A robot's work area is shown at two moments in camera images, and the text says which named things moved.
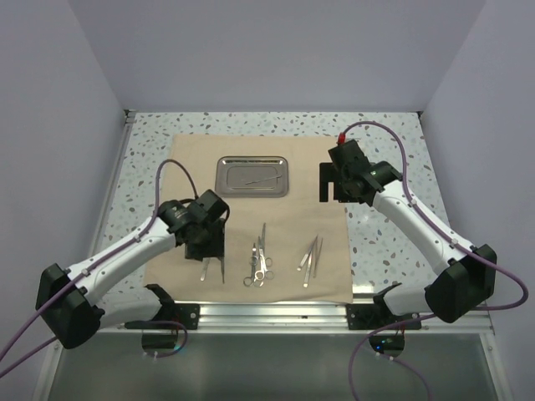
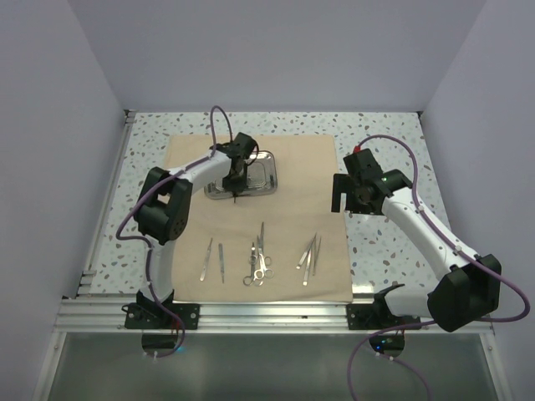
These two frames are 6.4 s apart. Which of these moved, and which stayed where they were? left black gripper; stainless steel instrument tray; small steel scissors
Moved: stainless steel instrument tray; left black gripper
Stayed: small steel scissors
